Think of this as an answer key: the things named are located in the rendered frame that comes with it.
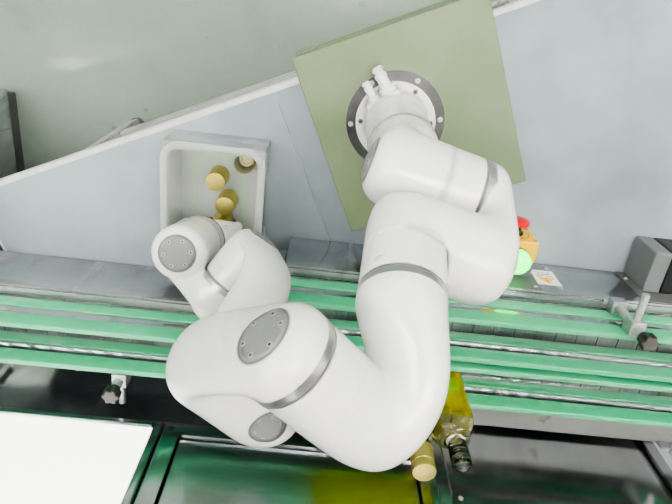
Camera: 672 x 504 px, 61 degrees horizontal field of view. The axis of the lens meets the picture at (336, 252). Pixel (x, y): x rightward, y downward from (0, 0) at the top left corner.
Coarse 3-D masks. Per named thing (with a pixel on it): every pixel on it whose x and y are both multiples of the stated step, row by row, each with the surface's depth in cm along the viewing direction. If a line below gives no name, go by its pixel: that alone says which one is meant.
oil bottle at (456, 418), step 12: (456, 372) 98; (456, 384) 95; (456, 396) 92; (444, 408) 89; (456, 408) 89; (468, 408) 90; (444, 420) 87; (456, 420) 87; (468, 420) 87; (444, 432) 86; (456, 432) 86; (468, 432) 86; (444, 444) 87; (468, 444) 88
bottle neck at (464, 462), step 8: (448, 440) 86; (456, 440) 85; (464, 440) 85; (448, 448) 85; (456, 448) 83; (464, 448) 83; (456, 456) 82; (464, 456) 82; (456, 464) 83; (464, 464) 83
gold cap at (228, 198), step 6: (222, 192) 103; (228, 192) 102; (234, 192) 104; (222, 198) 100; (228, 198) 100; (234, 198) 102; (216, 204) 101; (222, 204) 101; (228, 204) 101; (234, 204) 101; (222, 210) 101; (228, 210) 101
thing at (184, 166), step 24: (168, 144) 93; (192, 144) 93; (168, 168) 96; (192, 168) 102; (264, 168) 95; (168, 192) 98; (192, 192) 104; (216, 192) 104; (240, 192) 104; (168, 216) 99; (240, 216) 106
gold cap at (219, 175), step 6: (216, 168) 100; (222, 168) 101; (210, 174) 98; (216, 174) 98; (222, 174) 99; (228, 174) 102; (210, 180) 99; (216, 180) 99; (222, 180) 99; (210, 186) 99; (216, 186) 99; (222, 186) 99
